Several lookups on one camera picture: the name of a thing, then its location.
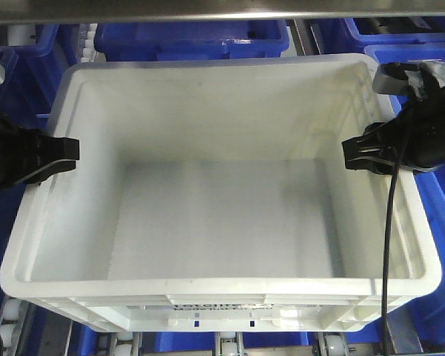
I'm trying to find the blue bin upper right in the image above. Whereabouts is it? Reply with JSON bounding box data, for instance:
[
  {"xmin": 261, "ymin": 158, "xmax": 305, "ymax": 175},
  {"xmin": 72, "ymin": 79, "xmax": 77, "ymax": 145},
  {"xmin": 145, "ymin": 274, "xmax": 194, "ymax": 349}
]
[{"xmin": 317, "ymin": 16, "xmax": 445, "ymax": 53}]

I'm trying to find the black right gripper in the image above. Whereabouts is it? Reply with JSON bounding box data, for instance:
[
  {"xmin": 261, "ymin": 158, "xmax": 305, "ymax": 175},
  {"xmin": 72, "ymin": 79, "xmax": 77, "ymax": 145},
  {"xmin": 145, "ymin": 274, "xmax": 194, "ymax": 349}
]
[{"xmin": 342, "ymin": 81, "xmax": 445, "ymax": 175}]

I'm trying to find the middle roller track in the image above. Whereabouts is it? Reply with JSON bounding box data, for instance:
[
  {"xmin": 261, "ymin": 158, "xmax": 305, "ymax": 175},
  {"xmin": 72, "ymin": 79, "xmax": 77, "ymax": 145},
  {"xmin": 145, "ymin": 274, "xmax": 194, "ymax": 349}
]
[{"xmin": 214, "ymin": 332, "xmax": 245, "ymax": 356}]

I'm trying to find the roller track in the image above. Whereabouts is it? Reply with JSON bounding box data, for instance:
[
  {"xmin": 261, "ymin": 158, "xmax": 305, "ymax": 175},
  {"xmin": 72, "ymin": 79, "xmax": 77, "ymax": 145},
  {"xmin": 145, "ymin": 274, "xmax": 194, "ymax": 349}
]
[
  {"xmin": 0, "ymin": 296, "xmax": 32, "ymax": 355},
  {"xmin": 214, "ymin": 332, "xmax": 245, "ymax": 356},
  {"xmin": 314, "ymin": 332, "xmax": 357, "ymax": 356}
]

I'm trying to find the blue bin at left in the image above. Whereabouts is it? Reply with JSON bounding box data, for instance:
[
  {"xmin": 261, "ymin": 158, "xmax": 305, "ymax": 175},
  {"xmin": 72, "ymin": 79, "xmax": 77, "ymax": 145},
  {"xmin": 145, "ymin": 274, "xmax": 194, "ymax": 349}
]
[{"xmin": 0, "ymin": 24, "xmax": 79, "ymax": 305}]

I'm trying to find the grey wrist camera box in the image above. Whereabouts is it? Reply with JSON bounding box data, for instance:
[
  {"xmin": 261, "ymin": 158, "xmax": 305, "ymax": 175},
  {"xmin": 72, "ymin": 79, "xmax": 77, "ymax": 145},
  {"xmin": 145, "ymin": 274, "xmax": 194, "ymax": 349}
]
[{"xmin": 372, "ymin": 59, "xmax": 445, "ymax": 100}]

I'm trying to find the left roller track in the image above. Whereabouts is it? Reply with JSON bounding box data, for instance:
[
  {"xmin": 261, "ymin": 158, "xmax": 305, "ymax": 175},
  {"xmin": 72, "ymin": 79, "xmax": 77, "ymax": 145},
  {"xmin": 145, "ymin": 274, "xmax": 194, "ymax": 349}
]
[{"xmin": 0, "ymin": 296, "xmax": 32, "ymax": 355}]

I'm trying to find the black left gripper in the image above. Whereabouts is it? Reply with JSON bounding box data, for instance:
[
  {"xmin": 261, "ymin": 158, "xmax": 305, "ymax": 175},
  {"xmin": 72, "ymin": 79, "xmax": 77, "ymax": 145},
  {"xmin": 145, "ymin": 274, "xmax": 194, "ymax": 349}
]
[{"xmin": 0, "ymin": 113, "xmax": 79, "ymax": 189}]

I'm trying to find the white plastic bin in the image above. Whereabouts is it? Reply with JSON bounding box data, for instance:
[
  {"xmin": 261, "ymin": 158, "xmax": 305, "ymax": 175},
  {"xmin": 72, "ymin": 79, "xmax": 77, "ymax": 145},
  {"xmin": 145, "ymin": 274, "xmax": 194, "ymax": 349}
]
[{"xmin": 0, "ymin": 53, "xmax": 443, "ymax": 333}]

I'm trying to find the right roller track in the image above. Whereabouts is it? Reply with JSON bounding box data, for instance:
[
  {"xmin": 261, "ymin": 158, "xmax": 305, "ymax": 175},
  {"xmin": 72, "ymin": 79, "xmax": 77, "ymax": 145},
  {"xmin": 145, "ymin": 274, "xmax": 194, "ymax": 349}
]
[{"xmin": 314, "ymin": 332, "xmax": 357, "ymax": 356}]

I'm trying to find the blue bin behind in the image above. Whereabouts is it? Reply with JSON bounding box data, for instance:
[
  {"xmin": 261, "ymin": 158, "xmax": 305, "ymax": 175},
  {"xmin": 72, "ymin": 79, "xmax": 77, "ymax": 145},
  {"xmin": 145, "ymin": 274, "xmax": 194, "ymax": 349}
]
[{"xmin": 93, "ymin": 20, "xmax": 289, "ymax": 62}]

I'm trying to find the black camera cable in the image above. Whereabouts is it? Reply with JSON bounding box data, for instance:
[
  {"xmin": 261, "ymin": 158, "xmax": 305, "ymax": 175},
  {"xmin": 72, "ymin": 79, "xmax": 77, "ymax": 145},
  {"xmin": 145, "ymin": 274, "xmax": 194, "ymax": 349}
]
[{"xmin": 380, "ymin": 99, "xmax": 416, "ymax": 353}]

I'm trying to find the metal shelf beam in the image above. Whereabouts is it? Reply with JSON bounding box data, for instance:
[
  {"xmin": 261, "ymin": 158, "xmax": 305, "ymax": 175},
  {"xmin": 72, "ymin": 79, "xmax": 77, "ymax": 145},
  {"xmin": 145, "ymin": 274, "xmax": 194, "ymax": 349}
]
[{"xmin": 0, "ymin": 1, "xmax": 445, "ymax": 24}]

